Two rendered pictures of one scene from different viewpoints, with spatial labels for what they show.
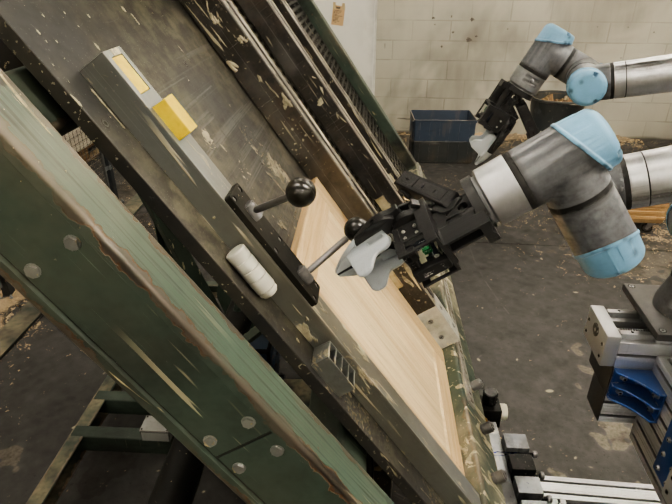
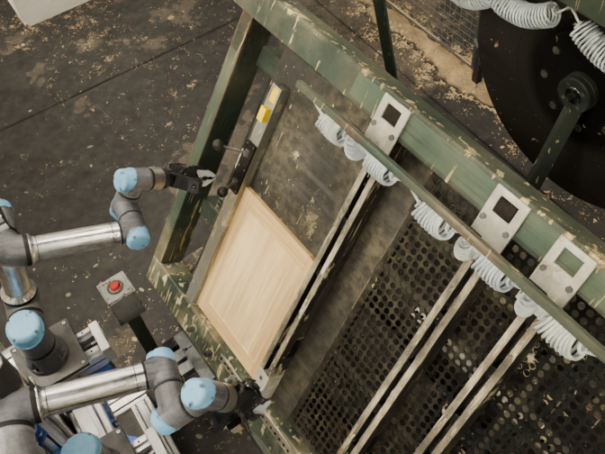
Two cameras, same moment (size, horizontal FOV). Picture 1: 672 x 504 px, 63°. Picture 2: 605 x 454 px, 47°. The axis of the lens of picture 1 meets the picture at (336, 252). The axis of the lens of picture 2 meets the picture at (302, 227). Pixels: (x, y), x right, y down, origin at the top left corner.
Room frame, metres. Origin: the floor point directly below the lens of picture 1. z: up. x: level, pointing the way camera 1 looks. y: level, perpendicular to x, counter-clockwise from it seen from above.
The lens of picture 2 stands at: (2.13, -0.63, 3.20)
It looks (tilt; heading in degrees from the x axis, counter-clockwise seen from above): 53 degrees down; 148
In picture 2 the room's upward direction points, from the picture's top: 8 degrees counter-clockwise
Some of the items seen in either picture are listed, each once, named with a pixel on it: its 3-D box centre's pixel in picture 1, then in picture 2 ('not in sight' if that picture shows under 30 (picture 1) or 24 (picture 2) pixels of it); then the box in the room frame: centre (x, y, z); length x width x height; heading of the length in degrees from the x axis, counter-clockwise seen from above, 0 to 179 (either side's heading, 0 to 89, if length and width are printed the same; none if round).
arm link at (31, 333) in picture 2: not in sight; (29, 332); (0.60, -0.79, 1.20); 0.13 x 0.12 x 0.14; 165
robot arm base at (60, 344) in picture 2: not in sight; (42, 349); (0.60, -0.79, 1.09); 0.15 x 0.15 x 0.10
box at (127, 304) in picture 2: not in sight; (121, 298); (0.44, -0.46, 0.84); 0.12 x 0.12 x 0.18; 87
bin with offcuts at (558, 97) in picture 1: (552, 129); not in sight; (5.19, -2.07, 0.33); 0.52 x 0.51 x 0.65; 174
